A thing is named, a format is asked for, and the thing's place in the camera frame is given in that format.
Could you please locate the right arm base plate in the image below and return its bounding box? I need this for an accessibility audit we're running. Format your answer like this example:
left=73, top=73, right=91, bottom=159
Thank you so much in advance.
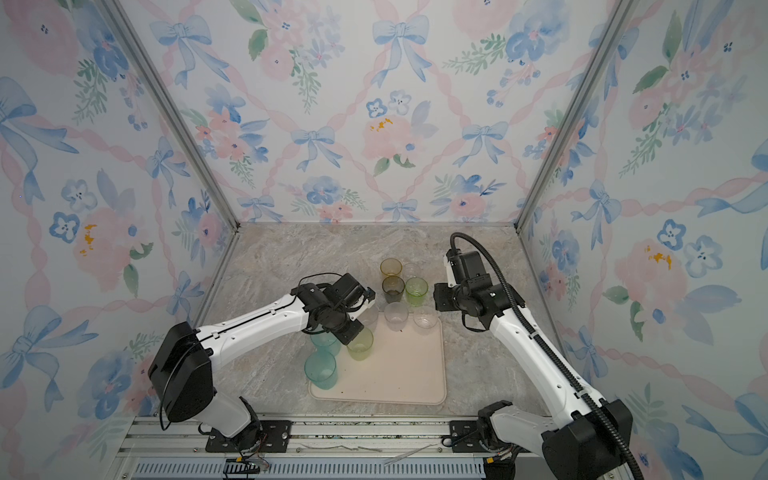
left=441, top=418, right=527, bottom=455

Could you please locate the aluminium rail frame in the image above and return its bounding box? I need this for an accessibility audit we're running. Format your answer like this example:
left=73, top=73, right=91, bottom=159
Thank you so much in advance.
left=106, top=415, right=554, bottom=479

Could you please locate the beige plastic tray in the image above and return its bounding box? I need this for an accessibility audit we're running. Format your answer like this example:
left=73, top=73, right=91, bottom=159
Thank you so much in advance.
left=308, top=314, right=447, bottom=406

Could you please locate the tall teal cup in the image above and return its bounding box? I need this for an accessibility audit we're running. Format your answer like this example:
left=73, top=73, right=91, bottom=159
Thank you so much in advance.
left=310, top=333, right=341, bottom=356
left=304, top=351, right=338, bottom=390

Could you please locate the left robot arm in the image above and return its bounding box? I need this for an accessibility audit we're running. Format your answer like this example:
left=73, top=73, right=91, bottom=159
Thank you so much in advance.
left=148, top=273, right=376, bottom=445

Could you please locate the yellow amber glass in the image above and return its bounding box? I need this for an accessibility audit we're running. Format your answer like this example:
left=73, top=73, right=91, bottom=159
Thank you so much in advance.
left=379, top=258, right=403, bottom=278

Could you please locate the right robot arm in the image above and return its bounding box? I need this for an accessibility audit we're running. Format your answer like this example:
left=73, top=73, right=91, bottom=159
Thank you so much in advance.
left=434, top=247, right=643, bottom=479

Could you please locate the small clear glass far right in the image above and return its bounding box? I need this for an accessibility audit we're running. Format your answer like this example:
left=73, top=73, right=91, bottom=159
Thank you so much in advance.
left=412, top=306, right=439, bottom=330

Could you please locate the black corrugated cable hose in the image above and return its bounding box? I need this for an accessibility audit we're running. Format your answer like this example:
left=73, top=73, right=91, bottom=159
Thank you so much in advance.
left=449, top=232, right=646, bottom=480

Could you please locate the short frosted clear cup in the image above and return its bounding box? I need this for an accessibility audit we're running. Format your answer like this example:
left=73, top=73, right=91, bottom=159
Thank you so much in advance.
left=384, top=302, right=409, bottom=331

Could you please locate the bright green glass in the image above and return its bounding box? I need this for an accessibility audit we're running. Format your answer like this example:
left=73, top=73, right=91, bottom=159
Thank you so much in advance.
left=405, top=277, right=429, bottom=307

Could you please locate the tall light green cup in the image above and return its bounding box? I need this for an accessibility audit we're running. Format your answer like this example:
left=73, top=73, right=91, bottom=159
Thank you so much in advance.
left=347, top=327, right=374, bottom=361

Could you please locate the dark smoky glass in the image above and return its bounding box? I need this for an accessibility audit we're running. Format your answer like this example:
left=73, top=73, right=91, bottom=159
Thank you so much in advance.
left=381, top=275, right=405, bottom=304

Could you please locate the tall frosted clear cup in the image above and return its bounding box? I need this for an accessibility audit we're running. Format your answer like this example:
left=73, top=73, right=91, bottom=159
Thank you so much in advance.
left=357, top=303, right=380, bottom=332

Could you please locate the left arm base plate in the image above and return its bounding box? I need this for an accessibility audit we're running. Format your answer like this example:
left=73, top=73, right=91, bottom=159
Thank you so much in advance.
left=205, top=420, right=293, bottom=454

